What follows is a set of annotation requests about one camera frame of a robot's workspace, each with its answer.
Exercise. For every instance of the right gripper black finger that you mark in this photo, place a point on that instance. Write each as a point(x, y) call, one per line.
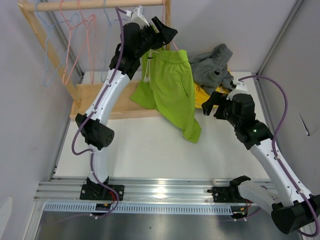
point(216, 99)
point(223, 113)

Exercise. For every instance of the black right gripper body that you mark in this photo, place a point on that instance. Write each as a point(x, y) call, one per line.
point(234, 120)

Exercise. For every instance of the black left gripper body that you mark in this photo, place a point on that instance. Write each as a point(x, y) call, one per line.
point(150, 40)

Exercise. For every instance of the yellow shorts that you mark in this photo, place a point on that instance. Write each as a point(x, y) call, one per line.
point(200, 97)

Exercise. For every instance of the light grey shorts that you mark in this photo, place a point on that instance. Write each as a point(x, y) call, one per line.
point(210, 69)

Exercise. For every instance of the pink hanger of green shorts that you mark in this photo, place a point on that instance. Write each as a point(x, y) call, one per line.
point(166, 18)

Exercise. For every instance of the blue hanger of grey shorts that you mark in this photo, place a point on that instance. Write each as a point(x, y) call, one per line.
point(110, 24)

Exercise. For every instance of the lime green shorts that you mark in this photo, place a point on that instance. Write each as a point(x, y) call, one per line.
point(167, 86)

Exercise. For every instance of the pink hanger of yellow shorts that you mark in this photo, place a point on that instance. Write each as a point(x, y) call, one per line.
point(90, 33)

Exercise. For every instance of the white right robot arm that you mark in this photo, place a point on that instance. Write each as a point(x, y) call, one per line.
point(293, 206)

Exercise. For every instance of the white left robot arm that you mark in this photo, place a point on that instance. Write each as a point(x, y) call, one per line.
point(92, 125)

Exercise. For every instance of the wooden clothes rack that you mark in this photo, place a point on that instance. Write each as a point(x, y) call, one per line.
point(84, 94)

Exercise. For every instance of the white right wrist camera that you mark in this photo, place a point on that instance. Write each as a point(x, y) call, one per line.
point(237, 87)

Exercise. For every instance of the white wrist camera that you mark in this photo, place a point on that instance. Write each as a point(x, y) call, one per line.
point(136, 16)
point(237, 87)

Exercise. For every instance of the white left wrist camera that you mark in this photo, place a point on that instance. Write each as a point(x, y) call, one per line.
point(136, 16)

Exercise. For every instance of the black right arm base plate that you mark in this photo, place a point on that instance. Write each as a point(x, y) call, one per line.
point(226, 194)

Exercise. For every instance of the slotted white cable duct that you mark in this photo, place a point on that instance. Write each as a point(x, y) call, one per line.
point(139, 208)

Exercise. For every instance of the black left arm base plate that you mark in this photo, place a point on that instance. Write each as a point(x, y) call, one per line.
point(100, 193)

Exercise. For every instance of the aluminium mounting rail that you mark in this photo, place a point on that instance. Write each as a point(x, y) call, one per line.
point(172, 191)

